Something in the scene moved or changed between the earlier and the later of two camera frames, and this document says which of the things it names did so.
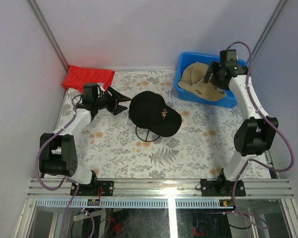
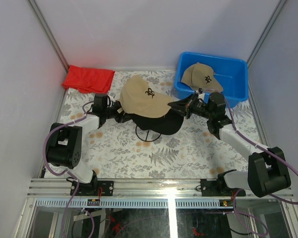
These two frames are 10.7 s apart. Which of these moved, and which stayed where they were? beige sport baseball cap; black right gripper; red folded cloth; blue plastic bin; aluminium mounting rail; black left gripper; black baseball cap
Moved: black left gripper; beige sport baseball cap; black right gripper
Stayed: red folded cloth; aluminium mounting rail; black baseball cap; blue plastic bin
